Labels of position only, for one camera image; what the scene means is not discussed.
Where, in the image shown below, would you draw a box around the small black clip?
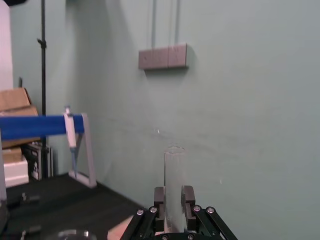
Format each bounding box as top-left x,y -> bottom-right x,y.
20,192 -> 41,203

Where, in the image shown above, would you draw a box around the white box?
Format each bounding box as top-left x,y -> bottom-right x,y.
1,146 -> 30,188

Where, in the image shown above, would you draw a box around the pale grey cylinder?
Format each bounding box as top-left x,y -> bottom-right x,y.
0,138 -> 8,202

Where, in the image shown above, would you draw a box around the brown cardboard box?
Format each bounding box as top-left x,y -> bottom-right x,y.
0,86 -> 46,150

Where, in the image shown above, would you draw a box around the clear glass beaker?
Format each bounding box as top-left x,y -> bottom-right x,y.
55,228 -> 97,240

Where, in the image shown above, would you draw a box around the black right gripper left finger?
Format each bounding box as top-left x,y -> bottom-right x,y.
121,186 -> 167,240

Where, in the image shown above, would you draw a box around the blue and white pipette stand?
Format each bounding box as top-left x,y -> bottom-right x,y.
0,112 -> 98,189

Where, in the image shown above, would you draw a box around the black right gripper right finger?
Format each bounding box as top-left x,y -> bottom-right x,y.
181,185 -> 238,240

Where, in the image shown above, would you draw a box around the grey wall socket panel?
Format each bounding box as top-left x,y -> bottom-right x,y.
138,42 -> 189,71

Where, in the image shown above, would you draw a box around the clear glass test tube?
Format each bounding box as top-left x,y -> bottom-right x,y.
163,146 -> 186,234

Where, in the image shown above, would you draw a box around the black flat cases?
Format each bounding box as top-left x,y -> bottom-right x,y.
21,142 -> 55,180

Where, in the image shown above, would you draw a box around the black table cloth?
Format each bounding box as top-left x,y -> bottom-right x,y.
0,173 -> 146,240

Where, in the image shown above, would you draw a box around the pale wall conduit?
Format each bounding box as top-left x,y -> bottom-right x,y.
150,0 -> 159,50
174,0 -> 182,47

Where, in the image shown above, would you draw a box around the white pipette with blue tip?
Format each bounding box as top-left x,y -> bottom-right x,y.
63,105 -> 79,179

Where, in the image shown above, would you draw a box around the black tripod pole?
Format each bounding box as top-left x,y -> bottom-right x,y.
36,0 -> 49,179

